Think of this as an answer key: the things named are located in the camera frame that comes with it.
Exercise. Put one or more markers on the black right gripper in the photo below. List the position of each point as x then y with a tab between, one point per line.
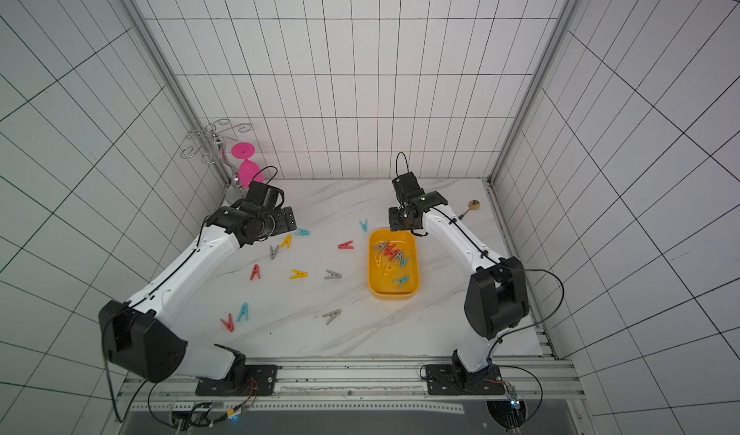
402	219

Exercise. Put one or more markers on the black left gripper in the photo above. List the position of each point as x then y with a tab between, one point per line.
282	227

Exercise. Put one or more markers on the yellow storage box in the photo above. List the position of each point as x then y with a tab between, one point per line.
380	285

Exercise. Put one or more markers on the grey clothespin front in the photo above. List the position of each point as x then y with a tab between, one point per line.
331	316

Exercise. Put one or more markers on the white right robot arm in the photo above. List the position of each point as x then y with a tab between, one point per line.
496	297

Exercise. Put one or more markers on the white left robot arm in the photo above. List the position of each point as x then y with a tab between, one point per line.
137	334

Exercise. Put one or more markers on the pink plastic wine glass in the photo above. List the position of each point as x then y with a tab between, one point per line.
249	171

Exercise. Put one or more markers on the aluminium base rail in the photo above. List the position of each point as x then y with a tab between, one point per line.
360	383

